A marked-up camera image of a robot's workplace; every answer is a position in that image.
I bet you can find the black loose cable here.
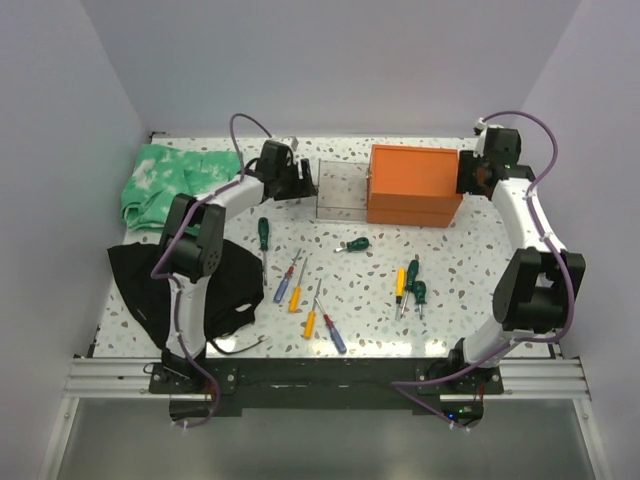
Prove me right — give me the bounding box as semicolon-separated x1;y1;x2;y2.
207;335;271;356

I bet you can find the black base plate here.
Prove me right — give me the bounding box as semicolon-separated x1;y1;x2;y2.
144;357;504;426

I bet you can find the short green screwdriver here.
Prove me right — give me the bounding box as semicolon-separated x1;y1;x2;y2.
413;280;427;319

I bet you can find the orange drawer box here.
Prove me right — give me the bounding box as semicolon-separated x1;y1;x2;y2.
366;144;462;228

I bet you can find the green white cloth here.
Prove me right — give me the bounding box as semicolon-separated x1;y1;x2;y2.
121;144;240;231

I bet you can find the yellow thin screwdriver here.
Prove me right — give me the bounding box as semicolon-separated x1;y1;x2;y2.
289;259;308;313
303;279;322;340

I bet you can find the black cloth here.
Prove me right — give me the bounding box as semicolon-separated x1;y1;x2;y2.
108;240;264;348

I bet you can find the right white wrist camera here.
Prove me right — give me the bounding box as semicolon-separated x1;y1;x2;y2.
473;117;492;157

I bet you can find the clear drawer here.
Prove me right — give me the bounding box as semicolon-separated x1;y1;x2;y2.
316;160;369;223

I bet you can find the stubby green screwdriver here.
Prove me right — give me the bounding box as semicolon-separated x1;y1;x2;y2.
334;237;370;253

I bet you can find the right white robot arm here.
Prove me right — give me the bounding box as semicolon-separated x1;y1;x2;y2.
445;120;586;393

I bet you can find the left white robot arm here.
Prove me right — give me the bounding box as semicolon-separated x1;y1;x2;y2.
151;140;317;392

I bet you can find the green orange-capped screwdriver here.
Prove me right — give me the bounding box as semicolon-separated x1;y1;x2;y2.
400;259;419;317

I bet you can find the yellow black screwdriver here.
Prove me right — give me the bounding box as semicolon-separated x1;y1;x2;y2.
395;267;406;320

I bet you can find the blue red screwdriver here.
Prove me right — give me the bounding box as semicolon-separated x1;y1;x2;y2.
273;250;301;304
323;313;347;354

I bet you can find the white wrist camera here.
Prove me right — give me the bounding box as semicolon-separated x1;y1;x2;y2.
473;117;492;157
282;136;299;151

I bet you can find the long green screwdriver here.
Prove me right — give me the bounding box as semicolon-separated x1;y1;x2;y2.
258;217;270;286

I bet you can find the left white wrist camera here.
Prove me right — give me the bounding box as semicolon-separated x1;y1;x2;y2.
282;136;299;151

